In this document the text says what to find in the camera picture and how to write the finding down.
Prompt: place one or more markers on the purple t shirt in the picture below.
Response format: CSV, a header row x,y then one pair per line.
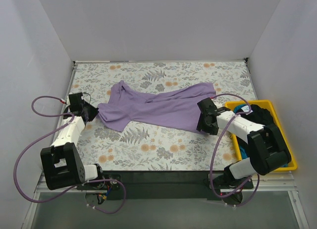
x,y
176,109

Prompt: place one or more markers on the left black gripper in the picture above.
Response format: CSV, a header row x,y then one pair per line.
x,y
88,112

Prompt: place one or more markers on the black t shirt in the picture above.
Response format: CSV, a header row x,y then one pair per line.
x,y
261,115

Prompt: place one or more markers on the teal t shirt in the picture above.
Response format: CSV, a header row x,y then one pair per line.
x,y
243,146

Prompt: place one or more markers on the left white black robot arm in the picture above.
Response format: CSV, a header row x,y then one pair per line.
x,y
61,162

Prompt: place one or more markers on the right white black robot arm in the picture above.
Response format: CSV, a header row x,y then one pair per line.
x,y
266,148

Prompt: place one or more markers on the aluminium frame rail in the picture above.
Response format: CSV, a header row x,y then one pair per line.
x,y
41,187

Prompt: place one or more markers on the yellow plastic bin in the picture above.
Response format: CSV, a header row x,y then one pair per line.
x,y
266,104

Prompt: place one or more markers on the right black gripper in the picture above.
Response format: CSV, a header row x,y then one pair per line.
x,y
206,118

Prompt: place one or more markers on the floral table mat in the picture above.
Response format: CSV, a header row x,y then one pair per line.
x,y
142,147

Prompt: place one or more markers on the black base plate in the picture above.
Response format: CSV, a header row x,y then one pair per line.
x,y
161,185

